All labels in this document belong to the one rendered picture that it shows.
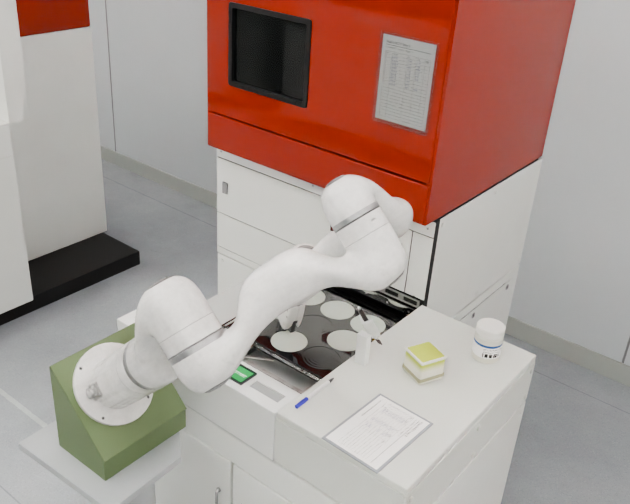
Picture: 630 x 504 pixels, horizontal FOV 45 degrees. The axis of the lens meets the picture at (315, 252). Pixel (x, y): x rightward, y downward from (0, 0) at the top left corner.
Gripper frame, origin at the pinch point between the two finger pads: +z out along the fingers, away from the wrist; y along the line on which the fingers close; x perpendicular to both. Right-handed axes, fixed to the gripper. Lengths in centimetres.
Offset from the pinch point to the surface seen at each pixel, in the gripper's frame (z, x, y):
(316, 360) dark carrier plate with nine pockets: -4.4, 3.6, 14.7
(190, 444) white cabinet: 14.4, -29.8, 21.9
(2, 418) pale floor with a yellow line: 125, -78, -50
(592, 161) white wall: 24, 166, -64
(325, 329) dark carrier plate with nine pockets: 0.9, 11.6, 3.5
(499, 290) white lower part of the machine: 21, 87, -10
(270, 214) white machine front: 6.6, 11.1, -43.5
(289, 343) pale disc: -0.6, -0.4, 6.4
